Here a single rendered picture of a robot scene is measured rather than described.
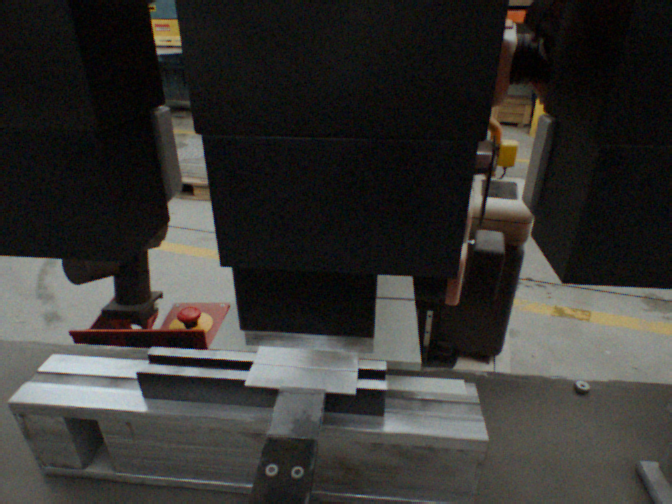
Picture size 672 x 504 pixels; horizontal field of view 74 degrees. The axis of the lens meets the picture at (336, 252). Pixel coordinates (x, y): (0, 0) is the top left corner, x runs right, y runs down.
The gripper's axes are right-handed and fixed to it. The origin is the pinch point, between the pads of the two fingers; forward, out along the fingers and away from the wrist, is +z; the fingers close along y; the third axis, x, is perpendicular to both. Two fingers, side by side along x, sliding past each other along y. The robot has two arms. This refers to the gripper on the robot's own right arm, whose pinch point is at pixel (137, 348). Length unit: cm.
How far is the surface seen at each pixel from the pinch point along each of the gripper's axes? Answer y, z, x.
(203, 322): 0.5, -5.5, 11.9
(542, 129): 43, -37, 47
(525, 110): -480, -87, 261
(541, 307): -128, 36, 135
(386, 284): 28, -22, 39
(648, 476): 38, -8, 63
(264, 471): 49, -16, 30
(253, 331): 40, -21, 28
